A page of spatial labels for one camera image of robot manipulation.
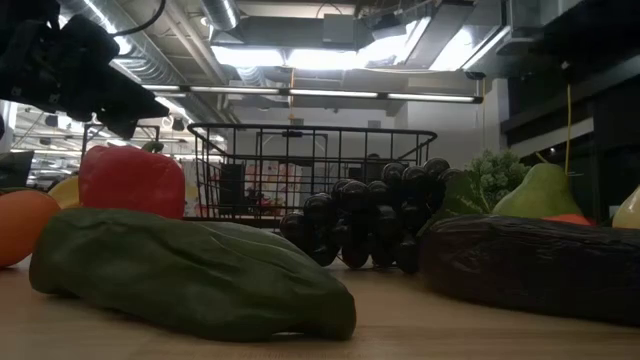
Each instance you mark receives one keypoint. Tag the long linear ceiling light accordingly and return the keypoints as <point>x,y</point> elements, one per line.
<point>330,93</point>

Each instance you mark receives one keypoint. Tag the large silver spiral air duct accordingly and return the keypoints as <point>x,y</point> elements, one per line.
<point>135,50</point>

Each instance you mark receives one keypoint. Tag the red bell pepper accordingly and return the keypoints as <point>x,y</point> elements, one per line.
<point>130,182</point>

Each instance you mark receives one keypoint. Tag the green pear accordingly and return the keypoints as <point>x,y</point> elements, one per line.
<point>542,195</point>

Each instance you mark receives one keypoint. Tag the purple eggplant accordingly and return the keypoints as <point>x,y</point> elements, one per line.
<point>530,265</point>

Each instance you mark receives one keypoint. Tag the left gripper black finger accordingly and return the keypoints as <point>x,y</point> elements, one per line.
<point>132,92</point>
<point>147,112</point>

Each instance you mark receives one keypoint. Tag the small green potted plant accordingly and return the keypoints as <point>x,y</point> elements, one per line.
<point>500,172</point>

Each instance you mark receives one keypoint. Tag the orange carrot with greens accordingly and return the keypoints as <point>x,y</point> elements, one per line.
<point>567,219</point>

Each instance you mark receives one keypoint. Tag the dark grape bunch with leaf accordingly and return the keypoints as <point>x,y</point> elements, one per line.
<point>360,220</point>

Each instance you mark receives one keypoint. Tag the small silver spiral air duct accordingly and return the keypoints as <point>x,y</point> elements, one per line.
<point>220,15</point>

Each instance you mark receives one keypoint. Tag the orange mandarin cluster with leaves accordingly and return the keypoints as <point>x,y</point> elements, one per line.
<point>22,227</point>

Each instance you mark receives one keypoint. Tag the black metal rack frame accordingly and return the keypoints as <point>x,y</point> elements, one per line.
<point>120,126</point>

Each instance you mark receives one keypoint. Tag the dark computer monitor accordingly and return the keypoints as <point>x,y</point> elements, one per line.
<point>15,169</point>

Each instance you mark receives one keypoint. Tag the green cucumber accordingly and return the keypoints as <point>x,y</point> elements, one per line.
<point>190,275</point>

